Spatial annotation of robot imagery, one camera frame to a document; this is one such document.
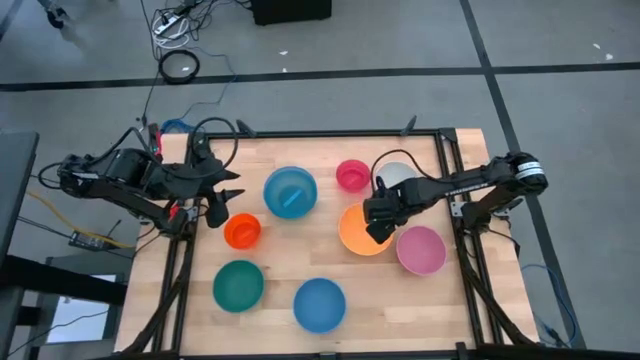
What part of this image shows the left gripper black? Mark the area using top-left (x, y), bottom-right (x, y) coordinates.
top-left (196, 157), bottom-right (247, 203)

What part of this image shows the black coiled cable ring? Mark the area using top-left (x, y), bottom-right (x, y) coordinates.
top-left (158, 48), bottom-right (201, 85)

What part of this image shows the large green bowl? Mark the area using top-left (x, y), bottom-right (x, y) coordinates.
top-left (212, 259), bottom-right (266, 314)

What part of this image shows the large translucent blue bowl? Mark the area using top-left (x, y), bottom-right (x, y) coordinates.
top-left (262, 165), bottom-right (319, 220)

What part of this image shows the small pink bowl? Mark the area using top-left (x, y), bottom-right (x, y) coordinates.
top-left (335, 158), bottom-right (372, 194)

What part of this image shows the black box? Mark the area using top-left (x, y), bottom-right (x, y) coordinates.
top-left (250, 0), bottom-right (333, 27)

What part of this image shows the short blue cable bundle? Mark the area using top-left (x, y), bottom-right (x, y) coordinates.
top-left (159, 118), bottom-right (194, 135)

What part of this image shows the white bowl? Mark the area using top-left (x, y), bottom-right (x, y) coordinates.
top-left (374, 160), bottom-right (420, 191)

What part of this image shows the large orange bowl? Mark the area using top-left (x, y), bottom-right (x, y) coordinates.
top-left (337, 202), bottom-right (396, 257)

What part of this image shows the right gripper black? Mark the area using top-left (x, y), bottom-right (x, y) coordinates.
top-left (362, 186), bottom-right (409, 247)

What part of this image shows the small orange bowl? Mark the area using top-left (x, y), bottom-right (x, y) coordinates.
top-left (223, 212), bottom-right (263, 251)

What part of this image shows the thin black floor cable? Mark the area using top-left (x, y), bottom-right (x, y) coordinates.
top-left (137, 0), bottom-right (162, 127)

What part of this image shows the long blue floor cable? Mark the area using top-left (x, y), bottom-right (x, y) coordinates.
top-left (519, 263), bottom-right (579, 349)

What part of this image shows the white coiled cable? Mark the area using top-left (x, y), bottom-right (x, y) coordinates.
top-left (152, 19), bottom-right (194, 50)

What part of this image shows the large opaque blue bowl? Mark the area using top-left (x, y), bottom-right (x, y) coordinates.
top-left (292, 277), bottom-right (347, 335)

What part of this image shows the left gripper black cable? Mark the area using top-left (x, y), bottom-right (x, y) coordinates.
top-left (191, 116), bottom-right (240, 177)

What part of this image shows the dark desk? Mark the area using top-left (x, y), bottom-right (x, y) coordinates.
top-left (0, 128), bottom-right (129, 360)

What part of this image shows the yellow cable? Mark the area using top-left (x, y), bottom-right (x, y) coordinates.
top-left (27, 189), bottom-right (136, 250)

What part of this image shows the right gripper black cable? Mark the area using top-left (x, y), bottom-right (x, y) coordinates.
top-left (369, 148), bottom-right (442, 194)

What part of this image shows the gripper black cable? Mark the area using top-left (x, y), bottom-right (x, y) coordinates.
top-left (369, 148), bottom-right (442, 194)
top-left (191, 116), bottom-right (240, 177)

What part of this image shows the black aluminium table frame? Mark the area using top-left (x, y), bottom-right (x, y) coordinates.
top-left (119, 114), bottom-right (541, 360)

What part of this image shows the large pink bowl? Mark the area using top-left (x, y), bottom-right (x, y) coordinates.
top-left (395, 225), bottom-right (448, 277)

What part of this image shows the white power strip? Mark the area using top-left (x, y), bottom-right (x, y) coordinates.
top-left (152, 14), bottom-right (182, 36)

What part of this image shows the small black floor device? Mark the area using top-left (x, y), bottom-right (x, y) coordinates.
top-left (68, 230), bottom-right (109, 252)

